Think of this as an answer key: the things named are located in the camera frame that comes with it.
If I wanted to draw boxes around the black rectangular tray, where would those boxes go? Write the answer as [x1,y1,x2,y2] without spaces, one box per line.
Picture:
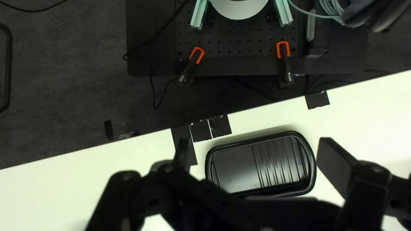
[204,131,316,198]

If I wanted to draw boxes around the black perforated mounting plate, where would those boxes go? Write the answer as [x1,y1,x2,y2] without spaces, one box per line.
[126,0,367,77]

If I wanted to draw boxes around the black tape strips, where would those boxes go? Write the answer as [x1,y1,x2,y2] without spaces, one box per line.
[171,115,231,167]

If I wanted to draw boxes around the left orange clamp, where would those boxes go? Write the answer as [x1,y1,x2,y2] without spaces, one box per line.
[178,47,205,84]

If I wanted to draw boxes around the black tape piece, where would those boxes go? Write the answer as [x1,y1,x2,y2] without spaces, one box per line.
[305,92,330,110]

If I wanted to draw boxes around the right orange clamp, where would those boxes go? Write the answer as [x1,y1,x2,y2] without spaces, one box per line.
[275,40,294,89]

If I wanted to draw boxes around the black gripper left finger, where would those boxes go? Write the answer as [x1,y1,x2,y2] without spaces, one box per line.
[87,147,203,231]

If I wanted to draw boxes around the orange clamp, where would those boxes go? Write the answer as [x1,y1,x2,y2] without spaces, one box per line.
[178,47,205,84]
[275,40,294,89]

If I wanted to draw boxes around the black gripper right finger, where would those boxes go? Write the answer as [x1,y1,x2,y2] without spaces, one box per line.
[316,138,411,231]

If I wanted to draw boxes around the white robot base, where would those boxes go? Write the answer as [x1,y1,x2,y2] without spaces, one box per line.
[209,0,268,21]

